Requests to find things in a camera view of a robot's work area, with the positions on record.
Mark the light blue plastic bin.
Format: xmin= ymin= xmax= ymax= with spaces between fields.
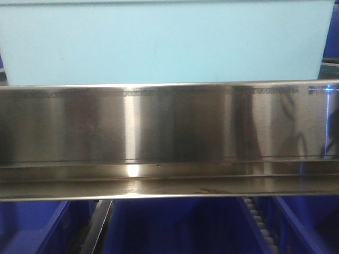
xmin=1 ymin=1 xmax=334 ymax=86

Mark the dark blue bin lower middle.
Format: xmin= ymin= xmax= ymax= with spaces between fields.
xmin=102 ymin=197 xmax=271 ymax=253

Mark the dark blue bin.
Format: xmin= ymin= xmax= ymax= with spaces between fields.
xmin=102 ymin=197 xmax=271 ymax=253
xmin=323 ymin=1 xmax=338 ymax=66
xmin=1 ymin=201 xmax=94 ymax=253
xmin=266 ymin=196 xmax=338 ymax=253

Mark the white roller conveyor track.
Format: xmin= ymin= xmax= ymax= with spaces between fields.
xmin=243 ymin=197 xmax=279 ymax=253

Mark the dark blue bin lower left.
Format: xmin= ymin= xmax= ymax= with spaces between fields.
xmin=1 ymin=201 xmax=94 ymax=253

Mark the dark blue bin lower right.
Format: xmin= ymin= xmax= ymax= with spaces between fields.
xmin=266 ymin=196 xmax=338 ymax=253

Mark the dark blue bin upper right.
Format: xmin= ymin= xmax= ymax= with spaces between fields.
xmin=323 ymin=1 xmax=338 ymax=66

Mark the stainless steel shelf front rail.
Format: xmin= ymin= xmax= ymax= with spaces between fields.
xmin=1 ymin=79 xmax=338 ymax=201

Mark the steel divider rail lower shelf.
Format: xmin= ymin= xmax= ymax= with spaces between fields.
xmin=80 ymin=199 xmax=113 ymax=254

